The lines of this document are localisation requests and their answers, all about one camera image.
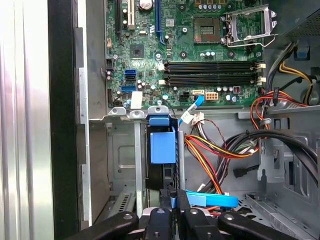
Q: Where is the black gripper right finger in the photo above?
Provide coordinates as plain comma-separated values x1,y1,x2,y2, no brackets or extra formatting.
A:
175,188,298,240

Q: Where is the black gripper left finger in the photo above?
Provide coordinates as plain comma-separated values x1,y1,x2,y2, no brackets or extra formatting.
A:
63,188,174,240

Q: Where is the blue SATA wire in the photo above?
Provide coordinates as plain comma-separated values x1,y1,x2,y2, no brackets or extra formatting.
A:
169,94,239,210

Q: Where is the hard disk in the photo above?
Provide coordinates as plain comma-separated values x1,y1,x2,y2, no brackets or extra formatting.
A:
145,124,180,191

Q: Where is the metal disk bay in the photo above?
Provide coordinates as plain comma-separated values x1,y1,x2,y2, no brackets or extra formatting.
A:
107,104,187,216

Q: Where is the metal drive cage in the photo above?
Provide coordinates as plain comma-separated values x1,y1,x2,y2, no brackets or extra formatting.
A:
244,109,320,240

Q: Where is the blue plastic bay latch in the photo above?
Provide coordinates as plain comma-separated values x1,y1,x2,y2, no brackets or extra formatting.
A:
148,115,171,126

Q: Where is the black RAM slot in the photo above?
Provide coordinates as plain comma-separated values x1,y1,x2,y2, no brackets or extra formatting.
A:
159,65,265,73
159,60,265,67
159,78,265,86
159,73,265,80

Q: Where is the black grey PC case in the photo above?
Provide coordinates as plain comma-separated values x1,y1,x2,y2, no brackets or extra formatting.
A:
47,0,320,240

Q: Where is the green motherboard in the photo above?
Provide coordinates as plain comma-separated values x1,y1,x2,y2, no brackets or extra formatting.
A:
104,0,266,109

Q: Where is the metal locking lever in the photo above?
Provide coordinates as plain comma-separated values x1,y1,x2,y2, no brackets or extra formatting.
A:
226,33,279,49

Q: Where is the CPU socket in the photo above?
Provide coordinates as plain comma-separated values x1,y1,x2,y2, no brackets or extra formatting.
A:
193,16,223,45

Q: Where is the blue expansion slot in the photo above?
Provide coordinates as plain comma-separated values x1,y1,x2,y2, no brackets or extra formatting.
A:
154,0,166,46

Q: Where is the black expansion slot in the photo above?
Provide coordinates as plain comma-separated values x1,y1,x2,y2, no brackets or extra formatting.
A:
115,0,124,43

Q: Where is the white expansion slot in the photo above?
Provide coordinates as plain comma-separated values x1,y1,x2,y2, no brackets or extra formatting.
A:
127,0,136,30

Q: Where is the silver coin cell battery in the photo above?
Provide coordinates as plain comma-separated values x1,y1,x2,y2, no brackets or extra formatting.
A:
138,0,154,11

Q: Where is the black connector wire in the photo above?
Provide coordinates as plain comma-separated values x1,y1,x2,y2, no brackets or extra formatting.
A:
233,163,261,179

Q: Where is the red orange wire bundle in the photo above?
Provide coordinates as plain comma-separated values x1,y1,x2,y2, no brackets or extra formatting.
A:
183,89,310,196

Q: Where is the black cable bundle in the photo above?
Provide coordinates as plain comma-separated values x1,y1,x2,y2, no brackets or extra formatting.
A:
223,128,320,185

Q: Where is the yellow black wire bundle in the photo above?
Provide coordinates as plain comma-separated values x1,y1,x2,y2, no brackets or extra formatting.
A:
264,41,320,107

